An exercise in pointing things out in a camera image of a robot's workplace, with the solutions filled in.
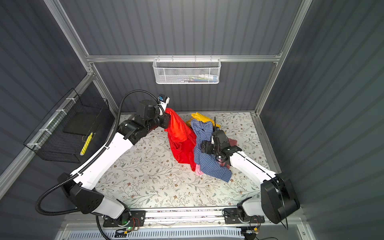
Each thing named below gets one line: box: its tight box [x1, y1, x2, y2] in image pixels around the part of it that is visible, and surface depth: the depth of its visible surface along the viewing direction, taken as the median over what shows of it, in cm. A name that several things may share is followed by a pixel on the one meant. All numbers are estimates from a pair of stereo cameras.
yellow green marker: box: [79, 132, 94, 156], surface depth 71 cm
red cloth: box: [164, 108, 197, 172], surface depth 77 cm
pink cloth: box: [195, 164, 204, 176], surface depth 91 cm
